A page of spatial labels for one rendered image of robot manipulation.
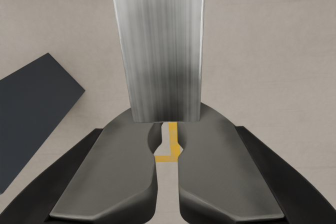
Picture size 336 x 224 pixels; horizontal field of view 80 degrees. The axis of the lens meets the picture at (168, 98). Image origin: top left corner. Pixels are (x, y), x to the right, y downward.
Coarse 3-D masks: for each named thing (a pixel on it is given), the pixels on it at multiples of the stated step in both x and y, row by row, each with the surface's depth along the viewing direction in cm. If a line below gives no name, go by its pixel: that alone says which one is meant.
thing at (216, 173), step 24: (216, 120) 9; (192, 144) 8; (216, 144) 8; (240, 144) 8; (192, 168) 7; (216, 168) 7; (240, 168) 7; (192, 192) 6; (216, 192) 6; (240, 192) 6; (264, 192) 6; (192, 216) 6; (216, 216) 6; (240, 216) 5; (264, 216) 5
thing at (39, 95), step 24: (24, 72) 80; (48, 72) 91; (0, 96) 68; (24, 96) 75; (48, 96) 85; (72, 96) 97; (0, 120) 64; (24, 120) 71; (48, 120) 79; (0, 144) 61; (24, 144) 67; (0, 168) 58; (0, 192) 56
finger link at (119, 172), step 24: (120, 120) 9; (96, 144) 8; (120, 144) 8; (144, 144) 8; (96, 168) 7; (120, 168) 7; (144, 168) 7; (72, 192) 6; (96, 192) 6; (120, 192) 6; (144, 192) 6; (72, 216) 5; (96, 216) 5; (120, 216) 6; (144, 216) 7
